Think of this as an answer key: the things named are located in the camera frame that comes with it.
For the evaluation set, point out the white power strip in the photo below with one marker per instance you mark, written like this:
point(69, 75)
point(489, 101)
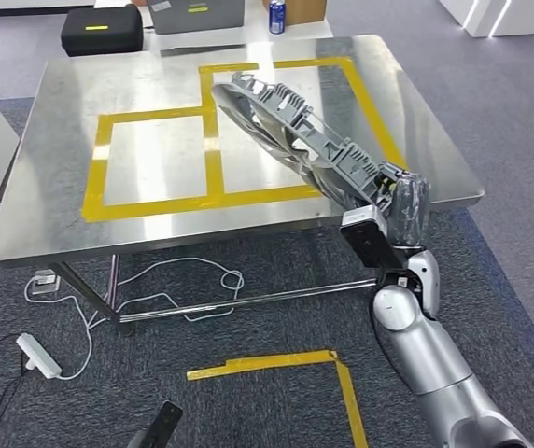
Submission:
point(38, 357)

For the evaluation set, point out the white table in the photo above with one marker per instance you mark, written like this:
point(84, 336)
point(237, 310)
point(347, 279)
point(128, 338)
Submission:
point(257, 38)

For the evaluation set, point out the yellow floor tape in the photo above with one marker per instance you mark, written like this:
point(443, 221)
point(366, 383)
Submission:
point(272, 362)

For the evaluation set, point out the grey flat case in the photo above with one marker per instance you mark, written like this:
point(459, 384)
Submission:
point(197, 18)

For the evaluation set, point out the grey floor socket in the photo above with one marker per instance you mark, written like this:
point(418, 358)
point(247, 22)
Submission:
point(45, 281)

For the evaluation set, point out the yellow tape on workbench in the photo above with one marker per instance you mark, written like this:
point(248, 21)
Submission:
point(155, 207)

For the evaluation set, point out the dark robot left foot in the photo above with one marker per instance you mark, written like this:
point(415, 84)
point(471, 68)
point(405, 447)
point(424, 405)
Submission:
point(161, 423)

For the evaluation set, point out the brown cardboard box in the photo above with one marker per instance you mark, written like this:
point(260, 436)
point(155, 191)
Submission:
point(307, 11)

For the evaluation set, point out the white lit platform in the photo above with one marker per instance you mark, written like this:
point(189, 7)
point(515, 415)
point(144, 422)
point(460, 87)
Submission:
point(528, 15)

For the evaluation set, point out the black zipped case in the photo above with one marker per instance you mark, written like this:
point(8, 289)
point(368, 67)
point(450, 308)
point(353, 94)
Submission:
point(101, 34)

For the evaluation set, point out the grey plastic wheel hubcap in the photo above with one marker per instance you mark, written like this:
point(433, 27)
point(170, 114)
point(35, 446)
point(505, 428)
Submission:
point(322, 154)

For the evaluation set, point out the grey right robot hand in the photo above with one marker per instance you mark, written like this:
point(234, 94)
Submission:
point(409, 210)

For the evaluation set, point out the blue drink can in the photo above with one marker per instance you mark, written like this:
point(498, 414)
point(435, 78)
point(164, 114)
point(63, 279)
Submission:
point(276, 17)

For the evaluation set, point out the steel workbench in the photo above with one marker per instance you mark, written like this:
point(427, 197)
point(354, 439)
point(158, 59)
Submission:
point(131, 86)

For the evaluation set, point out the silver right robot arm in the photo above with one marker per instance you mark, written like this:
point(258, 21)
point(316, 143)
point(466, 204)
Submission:
point(425, 358)

